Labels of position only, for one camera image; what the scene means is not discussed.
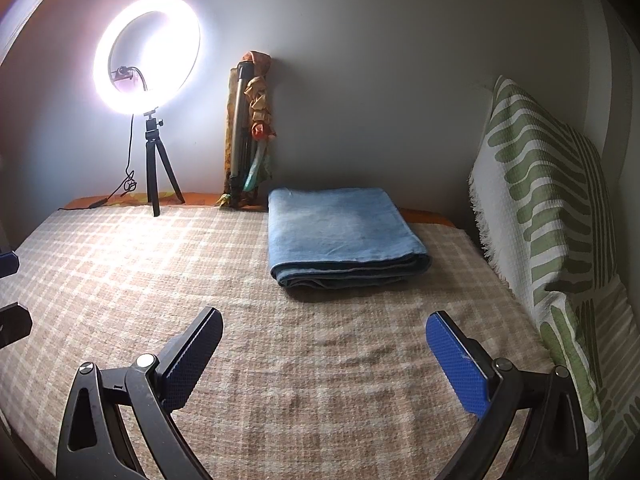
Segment small black tripod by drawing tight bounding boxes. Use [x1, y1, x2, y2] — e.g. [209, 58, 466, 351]
[142, 107, 186, 218]

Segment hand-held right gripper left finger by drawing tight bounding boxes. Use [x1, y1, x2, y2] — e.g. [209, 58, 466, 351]
[56, 306, 223, 480]

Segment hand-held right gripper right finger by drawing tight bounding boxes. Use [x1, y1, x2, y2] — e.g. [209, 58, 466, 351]
[425, 310, 588, 480]

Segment blue denim pants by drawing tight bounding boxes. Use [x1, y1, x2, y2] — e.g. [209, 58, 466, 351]
[267, 187, 432, 291]

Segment round ring light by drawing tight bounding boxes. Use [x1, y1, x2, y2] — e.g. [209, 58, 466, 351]
[92, 0, 203, 113]

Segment gooseneck phone holder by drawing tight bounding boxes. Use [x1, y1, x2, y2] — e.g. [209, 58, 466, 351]
[112, 64, 151, 93]

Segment black ring light cable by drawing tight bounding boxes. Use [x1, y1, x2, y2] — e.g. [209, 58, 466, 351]
[87, 112, 138, 209]

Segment green white patterned pillow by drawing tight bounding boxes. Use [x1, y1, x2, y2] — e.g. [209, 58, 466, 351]
[467, 75, 640, 480]

